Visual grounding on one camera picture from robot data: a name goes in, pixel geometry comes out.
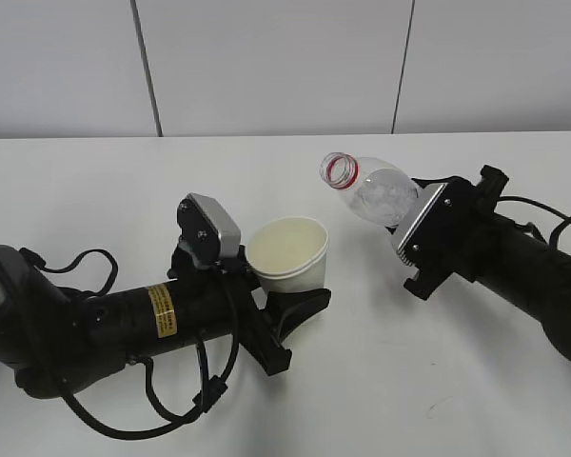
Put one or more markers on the clear water bottle red label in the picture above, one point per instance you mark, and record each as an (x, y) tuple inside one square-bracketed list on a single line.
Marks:
[(371, 188)]

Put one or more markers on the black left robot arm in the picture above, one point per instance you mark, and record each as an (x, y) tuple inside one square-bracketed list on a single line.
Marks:
[(89, 335)]

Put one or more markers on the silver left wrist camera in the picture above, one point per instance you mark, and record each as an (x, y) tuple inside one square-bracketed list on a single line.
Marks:
[(208, 233)]

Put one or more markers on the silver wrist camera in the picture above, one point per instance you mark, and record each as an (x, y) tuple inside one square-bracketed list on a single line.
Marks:
[(401, 239), (208, 233)]

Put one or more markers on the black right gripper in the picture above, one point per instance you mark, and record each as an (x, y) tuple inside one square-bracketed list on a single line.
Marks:
[(446, 238)]

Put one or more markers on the white paper cup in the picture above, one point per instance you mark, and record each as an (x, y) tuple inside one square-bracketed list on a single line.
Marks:
[(288, 255)]

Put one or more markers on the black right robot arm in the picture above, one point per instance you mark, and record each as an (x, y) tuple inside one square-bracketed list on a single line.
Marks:
[(525, 269)]

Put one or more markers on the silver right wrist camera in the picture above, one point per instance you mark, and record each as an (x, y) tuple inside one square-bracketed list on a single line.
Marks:
[(401, 239)]

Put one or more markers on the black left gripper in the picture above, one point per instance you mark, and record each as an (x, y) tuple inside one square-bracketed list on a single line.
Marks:
[(216, 301)]

